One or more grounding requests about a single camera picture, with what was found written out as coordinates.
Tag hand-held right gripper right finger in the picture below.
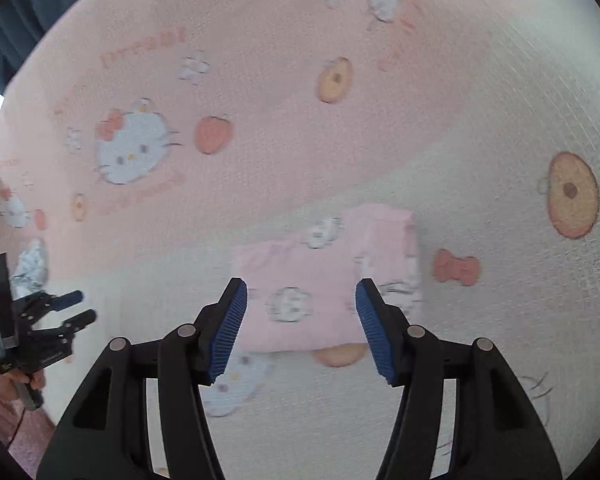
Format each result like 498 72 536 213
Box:
355 278 563 480

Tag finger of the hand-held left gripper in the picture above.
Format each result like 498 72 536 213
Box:
17 290 84 319
30 310 97 336

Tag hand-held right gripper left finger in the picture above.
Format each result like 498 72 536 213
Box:
37 277 248 480

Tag pink printed pajama pants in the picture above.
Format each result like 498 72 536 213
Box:
230 204 423 353

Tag person's left forearm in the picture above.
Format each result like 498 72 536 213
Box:
0 385 57 478

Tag pink cream printed blanket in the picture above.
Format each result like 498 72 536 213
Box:
0 0 600 480

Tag dark curtain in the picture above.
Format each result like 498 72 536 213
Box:
0 0 87 97

